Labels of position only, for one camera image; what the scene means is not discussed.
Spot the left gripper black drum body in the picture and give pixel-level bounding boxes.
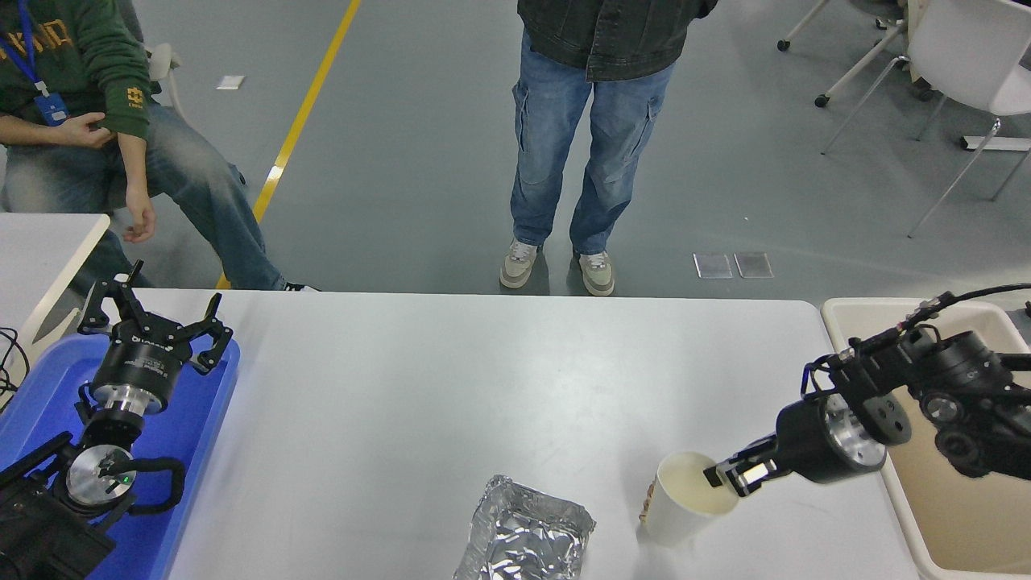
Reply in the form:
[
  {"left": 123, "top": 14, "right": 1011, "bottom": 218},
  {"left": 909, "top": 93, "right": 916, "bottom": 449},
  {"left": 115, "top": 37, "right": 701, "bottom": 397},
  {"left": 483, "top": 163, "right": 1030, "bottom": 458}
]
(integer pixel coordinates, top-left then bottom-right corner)
[{"left": 90, "top": 334, "right": 194, "bottom": 404}]

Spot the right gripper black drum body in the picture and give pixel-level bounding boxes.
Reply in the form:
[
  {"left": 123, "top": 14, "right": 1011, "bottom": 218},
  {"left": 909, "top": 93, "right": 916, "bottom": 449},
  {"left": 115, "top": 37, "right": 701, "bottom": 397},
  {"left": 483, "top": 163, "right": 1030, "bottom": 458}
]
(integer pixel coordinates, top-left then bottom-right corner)
[{"left": 775, "top": 395, "right": 859, "bottom": 485}]

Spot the white paper cup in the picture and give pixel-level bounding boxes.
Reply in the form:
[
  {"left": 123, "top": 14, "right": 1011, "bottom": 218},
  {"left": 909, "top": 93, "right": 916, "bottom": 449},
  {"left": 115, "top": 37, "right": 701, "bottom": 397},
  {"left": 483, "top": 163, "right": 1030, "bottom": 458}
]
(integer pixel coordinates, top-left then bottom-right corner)
[{"left": 642, "top": 451, "right": 740, "bottom": 549}]

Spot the foil tray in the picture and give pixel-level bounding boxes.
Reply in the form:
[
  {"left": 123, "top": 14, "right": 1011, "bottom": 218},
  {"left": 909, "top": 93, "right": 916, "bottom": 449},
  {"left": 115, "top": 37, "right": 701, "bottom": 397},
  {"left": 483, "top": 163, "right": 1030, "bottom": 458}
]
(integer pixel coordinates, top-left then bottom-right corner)
[{"left": 453, "top": 474, "right": 597, "bottom": 580}]

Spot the person's left hand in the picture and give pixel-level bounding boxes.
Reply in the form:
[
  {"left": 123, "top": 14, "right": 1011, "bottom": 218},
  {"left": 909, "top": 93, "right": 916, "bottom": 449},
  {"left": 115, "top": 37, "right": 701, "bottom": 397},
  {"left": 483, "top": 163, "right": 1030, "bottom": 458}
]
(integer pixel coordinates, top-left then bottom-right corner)
[{"left": 121, "top": 187, "right": 157, "bottom": 244}]

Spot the person's right hand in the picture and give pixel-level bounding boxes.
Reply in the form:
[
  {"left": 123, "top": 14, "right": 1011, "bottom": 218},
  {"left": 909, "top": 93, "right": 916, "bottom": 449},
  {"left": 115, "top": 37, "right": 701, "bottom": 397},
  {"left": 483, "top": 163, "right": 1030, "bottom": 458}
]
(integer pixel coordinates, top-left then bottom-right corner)
[{"left": 48, "top": 111, "right": 118, "bottom": 149}]

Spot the blue plastic tray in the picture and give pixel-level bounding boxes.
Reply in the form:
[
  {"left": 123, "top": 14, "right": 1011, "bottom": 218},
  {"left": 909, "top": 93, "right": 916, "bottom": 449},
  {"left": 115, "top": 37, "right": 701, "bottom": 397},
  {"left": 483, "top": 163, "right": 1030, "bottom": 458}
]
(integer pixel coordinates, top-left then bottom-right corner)
[{"left": 0, "top": 334, "right": 241, "bottom": 580}]

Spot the white side table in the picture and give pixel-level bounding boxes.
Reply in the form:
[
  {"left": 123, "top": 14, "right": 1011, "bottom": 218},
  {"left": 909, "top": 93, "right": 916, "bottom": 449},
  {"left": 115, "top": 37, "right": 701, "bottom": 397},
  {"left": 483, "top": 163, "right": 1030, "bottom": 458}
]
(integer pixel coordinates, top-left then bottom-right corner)
[{"left": 0, "top": 213, "right": 112, "bottom": 359}]

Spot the person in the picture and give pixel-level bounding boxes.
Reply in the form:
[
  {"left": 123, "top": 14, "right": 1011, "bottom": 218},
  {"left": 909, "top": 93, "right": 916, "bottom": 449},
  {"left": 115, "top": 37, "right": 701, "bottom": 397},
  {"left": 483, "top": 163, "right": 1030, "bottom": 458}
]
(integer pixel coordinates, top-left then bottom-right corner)
[
  {"left": 0, "top": 0, "right": 319, "bottom": 292},
  {"left": 499, "top": 0, "right": 719, "bottom": 297}
]

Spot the large pale plastic bin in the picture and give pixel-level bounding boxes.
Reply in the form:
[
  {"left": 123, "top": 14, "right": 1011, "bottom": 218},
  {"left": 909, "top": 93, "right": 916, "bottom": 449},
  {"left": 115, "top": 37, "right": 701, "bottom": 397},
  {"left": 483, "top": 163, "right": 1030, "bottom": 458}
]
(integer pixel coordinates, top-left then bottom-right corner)
[{"left": 820, "top": 296, "right": 1031, "bottom": 580}]

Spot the white chair with casters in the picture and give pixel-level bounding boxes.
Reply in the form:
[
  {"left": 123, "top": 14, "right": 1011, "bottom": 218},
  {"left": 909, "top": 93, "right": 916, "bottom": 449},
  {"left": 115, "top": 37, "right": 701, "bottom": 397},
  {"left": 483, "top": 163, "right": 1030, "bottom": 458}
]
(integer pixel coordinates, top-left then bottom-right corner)
[{"left": 777, "top": 0, "right": 915, "bottom": 110}]

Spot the white floor bar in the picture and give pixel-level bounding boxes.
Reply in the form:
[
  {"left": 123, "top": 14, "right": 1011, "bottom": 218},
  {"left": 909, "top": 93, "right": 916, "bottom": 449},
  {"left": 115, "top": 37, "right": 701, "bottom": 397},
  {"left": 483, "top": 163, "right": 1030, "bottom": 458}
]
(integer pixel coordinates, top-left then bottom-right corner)
[{"left": 960, "top": 135, "right": 1031, "bottom": 152}]

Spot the white chair with metal legs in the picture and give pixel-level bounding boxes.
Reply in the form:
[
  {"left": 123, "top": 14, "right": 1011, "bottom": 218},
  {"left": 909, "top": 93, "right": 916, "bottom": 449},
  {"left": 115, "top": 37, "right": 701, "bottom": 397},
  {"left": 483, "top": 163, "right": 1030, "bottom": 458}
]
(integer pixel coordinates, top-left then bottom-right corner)
[{"left": 822, "top": 0, "right": 1031, "bottom": 238}]

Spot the black cable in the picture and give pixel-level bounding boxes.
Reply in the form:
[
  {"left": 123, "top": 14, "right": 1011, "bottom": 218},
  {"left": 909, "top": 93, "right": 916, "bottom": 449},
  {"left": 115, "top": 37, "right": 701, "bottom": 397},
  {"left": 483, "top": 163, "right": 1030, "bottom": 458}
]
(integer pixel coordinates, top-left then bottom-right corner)
[{"left": 0, "top": 327, "right": 31, "bottom": 408}]

